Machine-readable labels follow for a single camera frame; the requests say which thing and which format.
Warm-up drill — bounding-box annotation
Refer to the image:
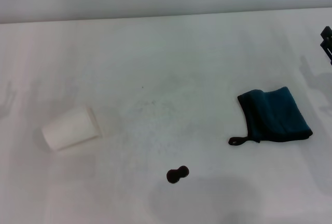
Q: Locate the small black dumbbell-shaped object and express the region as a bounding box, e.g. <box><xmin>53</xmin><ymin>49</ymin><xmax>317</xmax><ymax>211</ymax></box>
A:
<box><xmin>166</xmin><ymin>165</ymin><xmax>190</xmax><ymax>185</ymax></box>

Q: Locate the blue rag with black loop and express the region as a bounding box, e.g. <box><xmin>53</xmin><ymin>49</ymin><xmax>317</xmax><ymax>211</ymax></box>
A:
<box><xmin>228</xmin><ymin>86</ymin><xmax>314</xmax><ymax>146</ymax></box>

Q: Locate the white paper cup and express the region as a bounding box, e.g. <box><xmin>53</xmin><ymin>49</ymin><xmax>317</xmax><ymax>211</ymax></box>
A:
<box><xmin>40</xmin><ymin>106</ymin><xmax>103</xmax><ymax>152</ymax></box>

